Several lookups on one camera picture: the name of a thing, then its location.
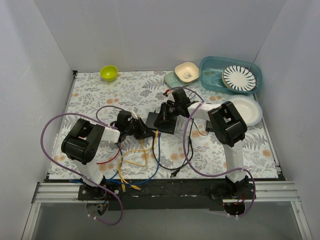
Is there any black network switch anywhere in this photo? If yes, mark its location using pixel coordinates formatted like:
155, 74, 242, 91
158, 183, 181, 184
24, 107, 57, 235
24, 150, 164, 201
145, 112, 177, 135

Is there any yellow ethernet cable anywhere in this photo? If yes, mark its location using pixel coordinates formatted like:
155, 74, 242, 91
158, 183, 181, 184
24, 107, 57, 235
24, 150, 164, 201
118, 134, 160, 191
117, 138, 157, 192

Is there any red ethernet cable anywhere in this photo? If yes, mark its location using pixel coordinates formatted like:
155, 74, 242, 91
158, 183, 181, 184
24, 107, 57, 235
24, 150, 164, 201
96, 139, 121, 165

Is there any blue ethernet cable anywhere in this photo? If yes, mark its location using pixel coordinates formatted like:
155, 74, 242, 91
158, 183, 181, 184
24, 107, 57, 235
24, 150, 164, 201
107, 131, 162, 185
103, 142, 123, 182

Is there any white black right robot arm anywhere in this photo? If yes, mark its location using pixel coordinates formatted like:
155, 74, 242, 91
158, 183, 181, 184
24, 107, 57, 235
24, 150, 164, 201
153, 87, 249, 199

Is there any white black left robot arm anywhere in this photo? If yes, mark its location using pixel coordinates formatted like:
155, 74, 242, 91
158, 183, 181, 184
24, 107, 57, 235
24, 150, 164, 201
61, 110, 155, 200

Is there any pale green divided tray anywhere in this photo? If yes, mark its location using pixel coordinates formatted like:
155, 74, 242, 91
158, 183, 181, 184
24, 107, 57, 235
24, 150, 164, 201
164, 71, 190, 89

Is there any beige square panda bowl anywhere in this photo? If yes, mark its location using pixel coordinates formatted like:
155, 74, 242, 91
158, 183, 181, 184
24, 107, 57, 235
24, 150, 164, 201
174, 62, 199, 84

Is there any black power adapter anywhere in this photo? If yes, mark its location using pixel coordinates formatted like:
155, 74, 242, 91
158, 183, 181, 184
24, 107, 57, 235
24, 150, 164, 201
205, 120, 218, 132

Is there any floral patterned table mat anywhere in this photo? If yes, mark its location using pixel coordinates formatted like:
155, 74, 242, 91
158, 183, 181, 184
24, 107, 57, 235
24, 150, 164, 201
57, 71, 278, 181

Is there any teal plastic basin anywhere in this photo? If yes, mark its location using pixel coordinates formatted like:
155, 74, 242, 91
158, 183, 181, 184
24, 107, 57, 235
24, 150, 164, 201
199, 56, 263, 95

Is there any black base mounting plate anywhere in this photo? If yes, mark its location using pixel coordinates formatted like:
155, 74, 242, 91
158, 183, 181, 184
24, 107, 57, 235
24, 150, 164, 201
77, 179, 262, 214

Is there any lime green bowl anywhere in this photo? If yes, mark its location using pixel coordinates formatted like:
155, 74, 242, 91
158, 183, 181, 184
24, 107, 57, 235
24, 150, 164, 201
100, 65, 118, 82

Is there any blue striped white plate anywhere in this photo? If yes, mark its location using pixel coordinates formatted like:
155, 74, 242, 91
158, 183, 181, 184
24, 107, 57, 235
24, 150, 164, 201
221, 65, 257, 92

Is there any white round plate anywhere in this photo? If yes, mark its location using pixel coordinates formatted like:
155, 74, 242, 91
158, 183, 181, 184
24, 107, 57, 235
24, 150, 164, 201
227, 95, 263, 127

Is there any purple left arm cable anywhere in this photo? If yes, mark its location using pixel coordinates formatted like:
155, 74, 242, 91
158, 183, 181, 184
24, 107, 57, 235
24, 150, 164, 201
41, 104, 125, 226

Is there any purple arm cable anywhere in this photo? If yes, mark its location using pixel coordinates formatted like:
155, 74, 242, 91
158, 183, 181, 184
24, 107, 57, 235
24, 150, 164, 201
41, 104, 125, 226
162, 87, 257, 218

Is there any black ethernet cable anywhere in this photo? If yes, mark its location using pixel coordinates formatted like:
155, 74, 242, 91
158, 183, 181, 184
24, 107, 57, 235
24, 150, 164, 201
151, 129, 195, 178

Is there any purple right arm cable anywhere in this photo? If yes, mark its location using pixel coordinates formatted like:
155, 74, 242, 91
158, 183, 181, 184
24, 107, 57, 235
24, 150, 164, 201
162, 87, 257, 218

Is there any aluminium frame rail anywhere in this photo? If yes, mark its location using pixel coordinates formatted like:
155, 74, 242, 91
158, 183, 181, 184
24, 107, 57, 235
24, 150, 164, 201
32, 181, 301, 203

